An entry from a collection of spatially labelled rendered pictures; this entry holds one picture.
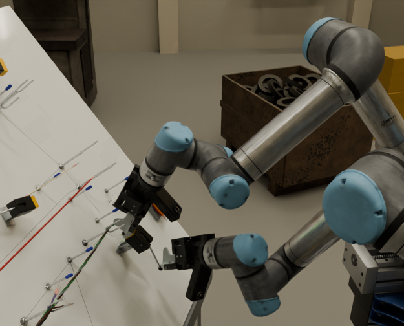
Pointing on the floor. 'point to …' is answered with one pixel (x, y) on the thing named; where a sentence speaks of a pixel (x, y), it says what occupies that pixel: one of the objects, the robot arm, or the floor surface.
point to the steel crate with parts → (352, 126)
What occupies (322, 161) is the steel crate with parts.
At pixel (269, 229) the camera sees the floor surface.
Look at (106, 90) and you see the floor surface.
